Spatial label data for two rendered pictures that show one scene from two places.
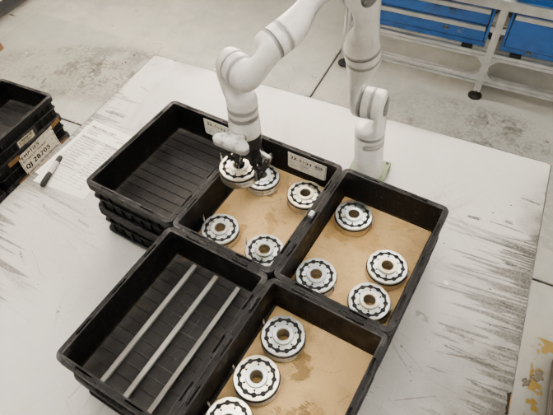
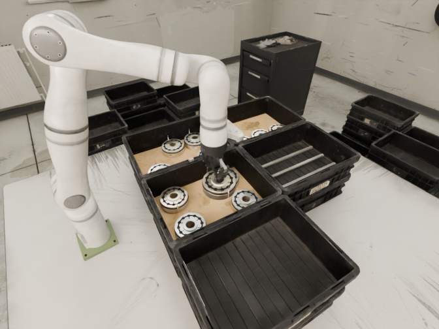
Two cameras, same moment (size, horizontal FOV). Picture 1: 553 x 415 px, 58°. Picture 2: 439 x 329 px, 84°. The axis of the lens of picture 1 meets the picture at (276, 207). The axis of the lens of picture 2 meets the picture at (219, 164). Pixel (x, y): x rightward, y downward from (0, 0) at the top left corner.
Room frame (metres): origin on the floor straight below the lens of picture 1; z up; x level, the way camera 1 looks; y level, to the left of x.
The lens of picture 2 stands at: (1.35, 0.34, 1.54)
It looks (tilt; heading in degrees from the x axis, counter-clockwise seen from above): 42 degrees down; 209
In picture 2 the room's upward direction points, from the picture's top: straight up
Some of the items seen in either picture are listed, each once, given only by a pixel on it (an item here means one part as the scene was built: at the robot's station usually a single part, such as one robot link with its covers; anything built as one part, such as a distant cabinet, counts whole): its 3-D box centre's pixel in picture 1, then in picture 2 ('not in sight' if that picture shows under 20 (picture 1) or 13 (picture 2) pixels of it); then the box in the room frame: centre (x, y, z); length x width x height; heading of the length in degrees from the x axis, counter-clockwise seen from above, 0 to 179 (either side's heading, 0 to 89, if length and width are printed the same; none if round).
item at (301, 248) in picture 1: (362, 254); (178, 152); (0.70, -0.21, 0.87); 0.40 x 0.30 x 0.11; 148
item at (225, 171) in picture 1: (239, 166); (219, 181); (0.89, 0.09, 1.01); 0.10 x 0.10 x 0.01
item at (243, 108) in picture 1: (238, 84); (213, 96); (0.88, 0.07, 1.27); 0.09 x 0.07 x 0.15; 35
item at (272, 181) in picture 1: (262, 176); (190, 225); (0.99, 0.04, 0.86); 0.10 x 0.10 x 0.01
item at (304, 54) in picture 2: not in sight; (274, 87); (-1.07, -0.32, 0.45); 0.60 x 0.45 x 0.90; 153
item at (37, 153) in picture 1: (41, 153); not in sight; (1.59, 1.02, 0.41); 0.31 x 0.02 x 0.16; 153
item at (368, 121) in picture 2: not in sight; (372, 131); (-0.80, 0.66, 0.37); 0.40 x 0.30 x 0.45; 63
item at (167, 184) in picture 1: (175, 170); (260, 269); (1.02, 0.29, 0.87); 0.40 x 0.30 x 0.11; 148
